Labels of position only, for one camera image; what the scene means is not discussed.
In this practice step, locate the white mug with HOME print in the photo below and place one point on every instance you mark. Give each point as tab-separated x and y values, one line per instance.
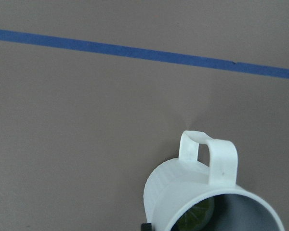
204	168

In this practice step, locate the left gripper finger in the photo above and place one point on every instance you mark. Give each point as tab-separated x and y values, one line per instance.
146	227

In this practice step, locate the green lemon slice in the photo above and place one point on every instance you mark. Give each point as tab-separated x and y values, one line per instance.
196	217

